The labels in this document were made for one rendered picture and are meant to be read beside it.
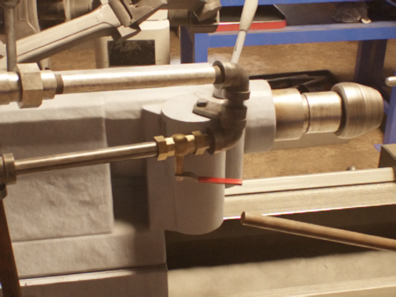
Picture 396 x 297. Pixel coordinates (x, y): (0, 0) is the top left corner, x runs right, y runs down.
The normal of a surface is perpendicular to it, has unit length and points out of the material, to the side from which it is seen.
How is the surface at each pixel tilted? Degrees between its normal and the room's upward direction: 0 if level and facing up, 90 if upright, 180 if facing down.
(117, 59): 90
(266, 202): 0
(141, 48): 90
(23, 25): 68
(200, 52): 90
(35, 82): 57
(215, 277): 13
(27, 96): 101
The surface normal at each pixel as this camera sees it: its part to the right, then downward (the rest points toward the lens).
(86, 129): 0.15, 0.34
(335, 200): 0.00, -0.88
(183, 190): -0.33, 0.44
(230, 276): -0.21, -0.87
